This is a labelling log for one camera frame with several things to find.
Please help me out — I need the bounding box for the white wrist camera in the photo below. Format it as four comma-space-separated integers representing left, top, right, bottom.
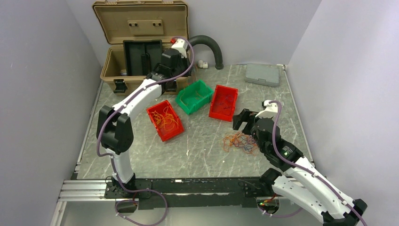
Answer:
171, 38, 188, 58
255, 100, 279, 119

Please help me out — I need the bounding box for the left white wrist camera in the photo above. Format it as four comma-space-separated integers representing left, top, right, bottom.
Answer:
171, 38, 188, 58

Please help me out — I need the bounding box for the black corrugated hose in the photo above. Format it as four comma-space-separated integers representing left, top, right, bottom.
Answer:
188, 35, 224, 71

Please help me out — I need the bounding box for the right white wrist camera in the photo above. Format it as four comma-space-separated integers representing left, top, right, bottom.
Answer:
255, 100, 279, 119

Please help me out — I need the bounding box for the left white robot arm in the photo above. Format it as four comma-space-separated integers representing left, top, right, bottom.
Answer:
96, 47, 193, 198

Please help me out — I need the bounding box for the green plastic bin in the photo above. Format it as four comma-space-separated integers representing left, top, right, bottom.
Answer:
176, 80, 214, 115

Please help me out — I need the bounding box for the small red plastic bin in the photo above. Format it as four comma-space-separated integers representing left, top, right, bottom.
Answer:
146, 100, 184, 142

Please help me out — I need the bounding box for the aluminium frame rail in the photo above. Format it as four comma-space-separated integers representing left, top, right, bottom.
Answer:
58, 180, 106, 202

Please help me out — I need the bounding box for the yellow cable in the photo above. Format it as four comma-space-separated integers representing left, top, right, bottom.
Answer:
151, 106, 180, 132

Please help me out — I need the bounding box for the grey plastic organizer case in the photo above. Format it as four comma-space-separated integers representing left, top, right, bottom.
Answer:
244, 64, 282, 87

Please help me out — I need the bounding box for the orange cable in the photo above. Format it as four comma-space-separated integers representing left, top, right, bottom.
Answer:
222, 131, 259, 157

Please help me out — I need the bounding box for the large red plastic bin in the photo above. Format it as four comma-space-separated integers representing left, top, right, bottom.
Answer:
208, 85, 238, 122

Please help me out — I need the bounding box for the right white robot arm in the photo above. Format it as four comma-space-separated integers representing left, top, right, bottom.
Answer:
232, 108, 367, 226

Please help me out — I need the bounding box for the tan plastic toolbox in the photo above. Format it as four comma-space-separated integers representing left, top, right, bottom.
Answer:
92, 0, 189, 96

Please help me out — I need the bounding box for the white pipe fitting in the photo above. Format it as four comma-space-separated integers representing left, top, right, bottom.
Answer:
197, 60, 208, 69

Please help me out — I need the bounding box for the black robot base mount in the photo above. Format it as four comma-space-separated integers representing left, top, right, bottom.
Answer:
104, 177, 274, 210

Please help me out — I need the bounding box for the black toolbox tray insert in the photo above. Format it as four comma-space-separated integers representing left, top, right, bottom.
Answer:
123, 40, 162, 76

